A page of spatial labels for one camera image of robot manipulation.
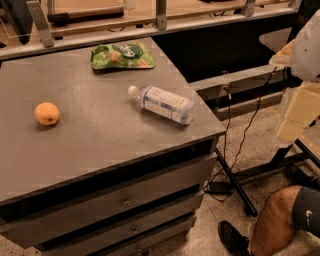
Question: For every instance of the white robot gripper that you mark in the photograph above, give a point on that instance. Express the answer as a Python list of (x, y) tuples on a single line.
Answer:
[(307, 53)]

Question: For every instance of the clear plastic water bottle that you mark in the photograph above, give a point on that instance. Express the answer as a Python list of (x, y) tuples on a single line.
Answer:
[(164, 103)]

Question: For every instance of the black shorts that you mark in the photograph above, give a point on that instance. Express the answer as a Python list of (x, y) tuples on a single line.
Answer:
[(306, 211)]

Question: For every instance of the black power adapter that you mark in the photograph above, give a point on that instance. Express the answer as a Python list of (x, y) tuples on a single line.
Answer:
[(220, 188)]

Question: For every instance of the person's bare leg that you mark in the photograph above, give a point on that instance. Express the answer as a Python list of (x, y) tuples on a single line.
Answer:
[(274, 229)]

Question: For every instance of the green snack bag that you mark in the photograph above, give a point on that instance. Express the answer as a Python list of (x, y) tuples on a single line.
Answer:
[(127, 56)]

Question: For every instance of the black shoe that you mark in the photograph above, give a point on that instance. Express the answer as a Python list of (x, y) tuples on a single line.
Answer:
[(233, 240)]

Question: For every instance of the grey drawer cabinet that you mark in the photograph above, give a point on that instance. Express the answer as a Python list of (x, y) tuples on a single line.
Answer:
[(109, 178)]

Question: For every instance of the orange fruit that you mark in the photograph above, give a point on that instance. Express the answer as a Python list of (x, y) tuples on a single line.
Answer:
[(47, 113)]

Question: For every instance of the black table leg frame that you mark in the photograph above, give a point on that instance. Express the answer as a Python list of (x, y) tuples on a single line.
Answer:
[(280, 160)]

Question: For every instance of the metal railing frame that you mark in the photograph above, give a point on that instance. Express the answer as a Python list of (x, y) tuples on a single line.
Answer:
[(141, 18)]

